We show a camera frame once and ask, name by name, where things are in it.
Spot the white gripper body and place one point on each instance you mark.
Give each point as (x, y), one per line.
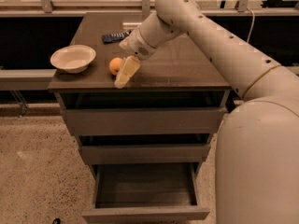
(136, 46)

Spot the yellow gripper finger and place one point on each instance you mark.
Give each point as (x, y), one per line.
(129, 67)
(124, 44)

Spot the orange fruit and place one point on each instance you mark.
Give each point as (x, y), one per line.
(115, 65)

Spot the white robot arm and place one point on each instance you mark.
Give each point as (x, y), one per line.
(257, 153)

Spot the grey drawer cabinet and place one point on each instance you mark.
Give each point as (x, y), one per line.
(178, 75)

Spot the grey top drawer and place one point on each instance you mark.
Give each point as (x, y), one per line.
(88, 122)

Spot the grey middle drawer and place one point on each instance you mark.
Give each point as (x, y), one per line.
(93, 155)

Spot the grey open bottom drawer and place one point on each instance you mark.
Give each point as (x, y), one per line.
(144, 193)

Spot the dark blue remote control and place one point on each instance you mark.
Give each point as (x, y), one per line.
(115, 37)

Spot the white ceramic bowl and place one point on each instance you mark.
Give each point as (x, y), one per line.
(73, 59)

